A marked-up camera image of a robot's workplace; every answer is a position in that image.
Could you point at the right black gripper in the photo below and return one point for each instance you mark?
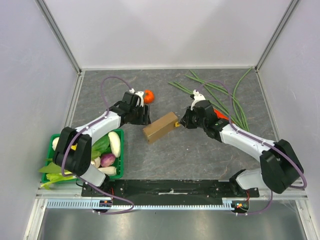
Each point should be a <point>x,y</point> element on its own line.
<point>188,119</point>

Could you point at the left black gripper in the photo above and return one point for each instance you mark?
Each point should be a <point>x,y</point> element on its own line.
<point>144,119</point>

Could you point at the brown cardboard express box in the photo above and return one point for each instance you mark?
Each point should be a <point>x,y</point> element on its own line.
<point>160,127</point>

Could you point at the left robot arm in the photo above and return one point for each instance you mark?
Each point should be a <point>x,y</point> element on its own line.
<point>74,147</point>

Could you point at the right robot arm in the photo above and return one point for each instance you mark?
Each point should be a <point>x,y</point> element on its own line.
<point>279,164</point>

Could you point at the small orange pumpkin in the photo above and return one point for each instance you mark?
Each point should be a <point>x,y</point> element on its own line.
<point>149,97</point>

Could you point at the orange carrot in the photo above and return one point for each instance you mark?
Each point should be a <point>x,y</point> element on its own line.
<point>220,116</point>

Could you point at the white eggplant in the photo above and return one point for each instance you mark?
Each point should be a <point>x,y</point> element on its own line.
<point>115,143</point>

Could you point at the bunch of long green beans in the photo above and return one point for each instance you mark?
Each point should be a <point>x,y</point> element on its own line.
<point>239,117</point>

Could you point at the green plastic basket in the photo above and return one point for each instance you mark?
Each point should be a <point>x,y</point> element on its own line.
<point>118,163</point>

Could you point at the green leafy vegetable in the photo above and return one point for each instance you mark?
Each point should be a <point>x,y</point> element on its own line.
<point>102,146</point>

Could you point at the purple onion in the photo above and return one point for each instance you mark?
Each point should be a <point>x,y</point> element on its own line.
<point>107,160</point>

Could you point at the white mushroom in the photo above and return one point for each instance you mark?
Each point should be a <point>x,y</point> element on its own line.
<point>96,162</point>

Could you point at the white corn cob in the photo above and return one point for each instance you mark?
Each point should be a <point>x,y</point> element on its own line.
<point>55,143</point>

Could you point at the green celery stalk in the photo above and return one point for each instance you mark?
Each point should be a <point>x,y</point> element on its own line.
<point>54,178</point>

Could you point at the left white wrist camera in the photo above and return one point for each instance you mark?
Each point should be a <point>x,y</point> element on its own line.
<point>140,95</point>

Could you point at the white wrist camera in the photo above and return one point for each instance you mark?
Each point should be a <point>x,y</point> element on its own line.
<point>140,95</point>
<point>196,96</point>

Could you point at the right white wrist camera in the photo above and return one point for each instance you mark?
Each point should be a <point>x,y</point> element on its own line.
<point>196,96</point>

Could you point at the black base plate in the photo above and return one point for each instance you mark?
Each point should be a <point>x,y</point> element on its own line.
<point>127,188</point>

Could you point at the grey slotted cable duct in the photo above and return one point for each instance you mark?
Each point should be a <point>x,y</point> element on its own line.
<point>102,203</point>

